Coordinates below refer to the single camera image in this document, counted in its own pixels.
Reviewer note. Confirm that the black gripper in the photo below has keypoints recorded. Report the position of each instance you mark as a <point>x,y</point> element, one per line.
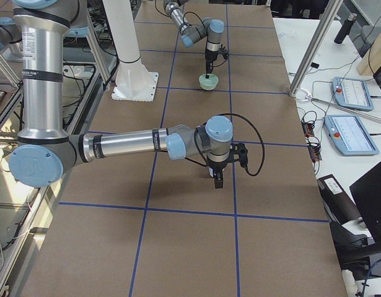
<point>210,56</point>
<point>217,165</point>

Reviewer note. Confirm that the light green bowl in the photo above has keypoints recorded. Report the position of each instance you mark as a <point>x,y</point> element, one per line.
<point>208,83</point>

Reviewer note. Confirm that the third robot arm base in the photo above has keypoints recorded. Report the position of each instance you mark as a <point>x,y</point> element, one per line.
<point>10,36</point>

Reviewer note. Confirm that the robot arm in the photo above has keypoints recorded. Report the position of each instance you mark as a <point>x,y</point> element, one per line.
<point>46,151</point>
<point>211,29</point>

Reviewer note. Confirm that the black water bottle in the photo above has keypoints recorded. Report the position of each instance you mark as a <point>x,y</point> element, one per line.
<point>345,28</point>

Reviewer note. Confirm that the lower teach pendant tablet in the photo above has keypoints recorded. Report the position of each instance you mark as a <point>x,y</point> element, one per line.
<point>349,136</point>

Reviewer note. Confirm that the teach pendant tablet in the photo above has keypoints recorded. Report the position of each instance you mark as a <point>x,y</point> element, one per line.
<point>349,136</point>
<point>352,93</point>

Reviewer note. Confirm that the upper teach pendant tablet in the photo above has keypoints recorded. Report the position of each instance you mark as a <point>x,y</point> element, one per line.
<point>352,93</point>

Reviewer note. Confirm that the black computer monitor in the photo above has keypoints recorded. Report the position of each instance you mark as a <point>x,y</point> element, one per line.
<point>366,192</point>

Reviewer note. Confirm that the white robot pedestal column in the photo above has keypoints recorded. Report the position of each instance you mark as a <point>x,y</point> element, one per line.
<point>133,81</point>

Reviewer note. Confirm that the electronics board with wires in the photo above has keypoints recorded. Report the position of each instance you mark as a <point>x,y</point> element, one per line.
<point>313,143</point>

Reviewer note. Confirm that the aluminium frame post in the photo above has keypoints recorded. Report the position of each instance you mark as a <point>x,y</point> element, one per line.
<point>317,38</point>

